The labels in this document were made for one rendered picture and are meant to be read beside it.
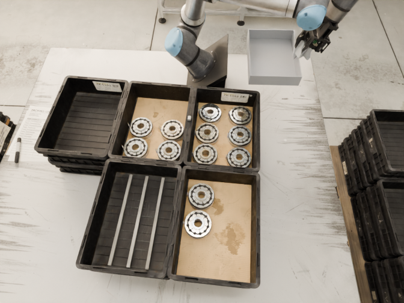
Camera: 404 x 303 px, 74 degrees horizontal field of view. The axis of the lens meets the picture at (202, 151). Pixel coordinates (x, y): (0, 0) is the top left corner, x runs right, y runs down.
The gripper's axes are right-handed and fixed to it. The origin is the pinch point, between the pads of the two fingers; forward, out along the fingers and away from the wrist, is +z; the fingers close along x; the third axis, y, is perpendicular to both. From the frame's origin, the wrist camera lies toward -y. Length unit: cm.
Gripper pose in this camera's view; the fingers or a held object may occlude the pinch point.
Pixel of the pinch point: (296, 55)
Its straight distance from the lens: 123.9
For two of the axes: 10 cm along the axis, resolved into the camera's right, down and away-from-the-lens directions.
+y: 0.2, 8.9, -4.6
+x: 9.6, 1.2, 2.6
